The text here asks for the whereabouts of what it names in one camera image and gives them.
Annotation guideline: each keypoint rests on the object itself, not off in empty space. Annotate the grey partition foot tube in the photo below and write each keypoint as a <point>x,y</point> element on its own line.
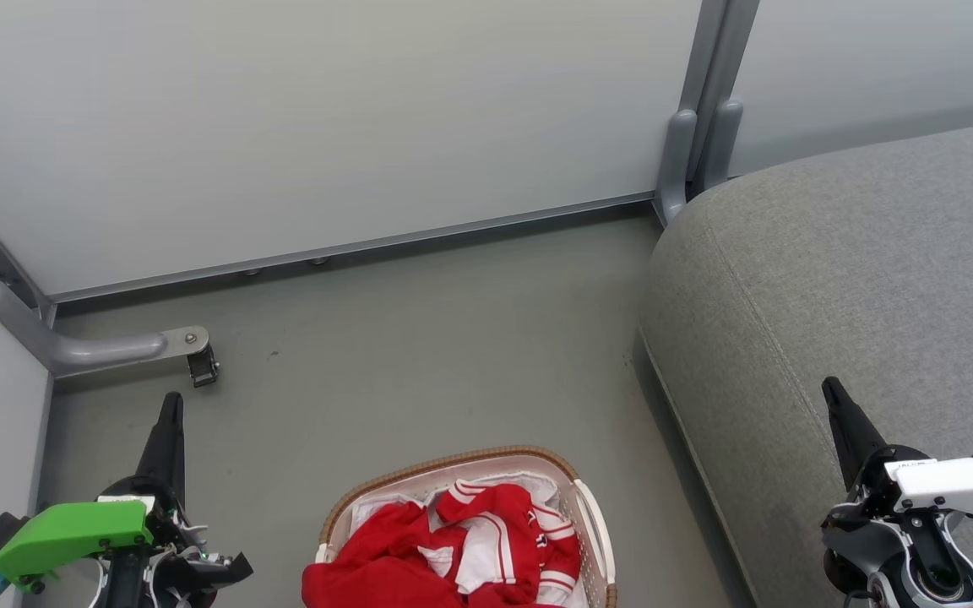
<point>106,348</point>

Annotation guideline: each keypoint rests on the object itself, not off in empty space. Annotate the black caster wheel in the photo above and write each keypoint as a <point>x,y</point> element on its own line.
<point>202,367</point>

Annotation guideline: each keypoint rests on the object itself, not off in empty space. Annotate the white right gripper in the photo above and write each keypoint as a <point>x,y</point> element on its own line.
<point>959,485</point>

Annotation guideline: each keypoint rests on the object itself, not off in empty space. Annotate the grey fabric sofa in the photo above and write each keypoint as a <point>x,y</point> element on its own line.
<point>858,295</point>

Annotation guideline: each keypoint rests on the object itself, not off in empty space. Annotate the grey partition bottom rail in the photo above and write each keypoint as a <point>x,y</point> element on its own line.
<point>351,247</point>

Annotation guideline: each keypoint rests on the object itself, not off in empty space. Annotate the red and white jersey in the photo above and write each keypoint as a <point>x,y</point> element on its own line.
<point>503,507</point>

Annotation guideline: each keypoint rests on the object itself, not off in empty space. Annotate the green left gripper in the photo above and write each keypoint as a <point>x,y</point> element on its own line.
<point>73,532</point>

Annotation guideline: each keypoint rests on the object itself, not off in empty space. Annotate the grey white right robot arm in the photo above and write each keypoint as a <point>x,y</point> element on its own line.
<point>850,528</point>

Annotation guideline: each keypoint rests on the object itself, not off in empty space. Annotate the white laundry basket brown rim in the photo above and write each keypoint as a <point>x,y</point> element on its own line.
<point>596,523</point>

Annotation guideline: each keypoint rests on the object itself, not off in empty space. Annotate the grey partition post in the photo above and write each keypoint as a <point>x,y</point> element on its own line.
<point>727,127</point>
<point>676,152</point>

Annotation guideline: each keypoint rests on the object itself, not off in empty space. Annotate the red shorts with white stripe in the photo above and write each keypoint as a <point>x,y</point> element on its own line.
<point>368,549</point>

